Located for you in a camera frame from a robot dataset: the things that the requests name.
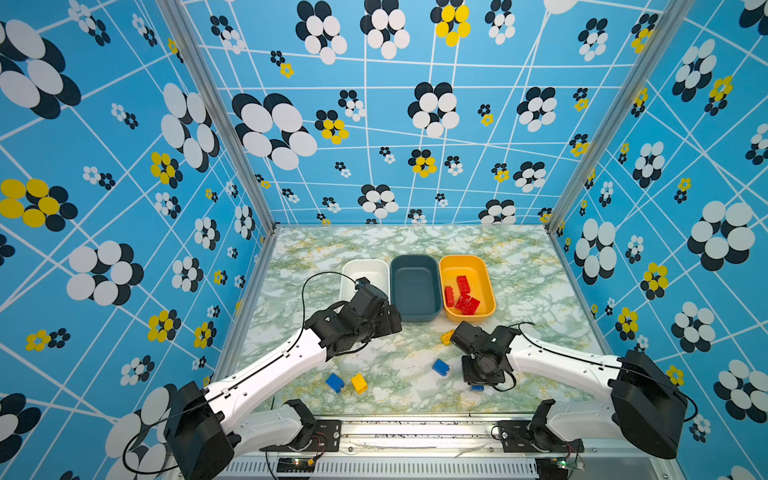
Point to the red long lego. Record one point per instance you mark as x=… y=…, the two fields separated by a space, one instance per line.
x=463 y=285
x=460 y=303
x=450 y=297

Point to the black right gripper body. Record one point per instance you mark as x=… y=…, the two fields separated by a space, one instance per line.
x=474 y=374

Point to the aluminium corner post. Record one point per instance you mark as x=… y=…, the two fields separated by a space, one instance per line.
x=182 y=31
x=670 y=22

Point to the white plastic bin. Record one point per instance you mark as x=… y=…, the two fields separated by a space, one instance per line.
x=375 y=270

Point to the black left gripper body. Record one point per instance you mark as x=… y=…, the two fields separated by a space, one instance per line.
x=382 y=326

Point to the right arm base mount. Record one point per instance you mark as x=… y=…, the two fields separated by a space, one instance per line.
x=517 y=436

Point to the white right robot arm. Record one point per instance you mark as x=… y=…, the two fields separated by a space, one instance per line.
x=632 y=398

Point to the yellow plastic bin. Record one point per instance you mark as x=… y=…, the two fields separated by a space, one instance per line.
x=475 y=269

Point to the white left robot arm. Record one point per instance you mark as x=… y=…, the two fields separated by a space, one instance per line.
x=205 y=429

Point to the small red lego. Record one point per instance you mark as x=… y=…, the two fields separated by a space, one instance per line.
x=471 y=306

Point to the yellow lego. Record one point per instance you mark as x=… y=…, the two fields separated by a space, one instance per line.
x=446 y=338
x=359 y=383

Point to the aluminium front rail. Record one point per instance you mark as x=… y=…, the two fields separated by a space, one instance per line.
x=444 y=447

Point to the dark teal plastic bin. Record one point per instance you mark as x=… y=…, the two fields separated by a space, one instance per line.
x=415 y=287

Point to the aluminium corner post right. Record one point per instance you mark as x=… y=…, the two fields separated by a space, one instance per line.
x=670 y=22

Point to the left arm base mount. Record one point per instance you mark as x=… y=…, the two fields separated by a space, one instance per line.
x=312 y=435

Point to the aluminium corner post left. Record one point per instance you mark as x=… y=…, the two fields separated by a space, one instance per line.
x=182 y=31

